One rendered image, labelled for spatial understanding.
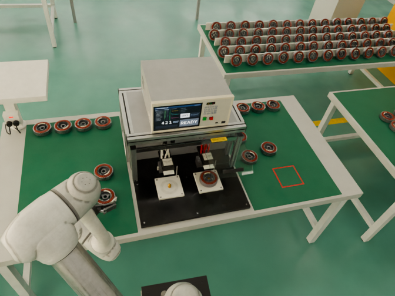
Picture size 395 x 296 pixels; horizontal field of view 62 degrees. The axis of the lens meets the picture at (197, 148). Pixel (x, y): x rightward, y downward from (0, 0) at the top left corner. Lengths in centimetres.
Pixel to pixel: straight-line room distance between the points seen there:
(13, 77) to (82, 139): 55
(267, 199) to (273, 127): 67
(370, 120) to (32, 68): 246
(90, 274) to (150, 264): 145
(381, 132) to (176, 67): 173
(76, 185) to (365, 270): 244
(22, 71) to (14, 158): 53
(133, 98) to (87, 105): 176
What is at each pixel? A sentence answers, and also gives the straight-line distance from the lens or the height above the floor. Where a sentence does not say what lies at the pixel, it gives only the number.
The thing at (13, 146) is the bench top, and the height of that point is 75.
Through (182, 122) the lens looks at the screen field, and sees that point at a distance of 176.
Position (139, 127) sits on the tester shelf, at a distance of 180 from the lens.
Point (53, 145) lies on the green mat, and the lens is 229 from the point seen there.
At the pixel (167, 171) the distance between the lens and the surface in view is 190.
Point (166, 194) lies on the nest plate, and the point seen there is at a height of 78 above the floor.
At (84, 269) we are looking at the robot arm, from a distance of 114.
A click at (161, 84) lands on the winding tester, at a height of 132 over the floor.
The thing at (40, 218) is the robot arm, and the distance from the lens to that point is 105.
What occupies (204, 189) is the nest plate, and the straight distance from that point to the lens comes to 196.
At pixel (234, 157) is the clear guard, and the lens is 178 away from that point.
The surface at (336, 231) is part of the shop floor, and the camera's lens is 308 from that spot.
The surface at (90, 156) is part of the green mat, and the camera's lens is 218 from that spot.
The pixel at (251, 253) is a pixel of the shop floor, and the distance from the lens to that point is 270.
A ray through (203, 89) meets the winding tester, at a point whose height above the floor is 132.
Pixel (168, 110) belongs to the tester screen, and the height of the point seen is 127.
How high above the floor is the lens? 237
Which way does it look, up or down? 47 degrees down
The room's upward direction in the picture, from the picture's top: 9 degrees clockwise
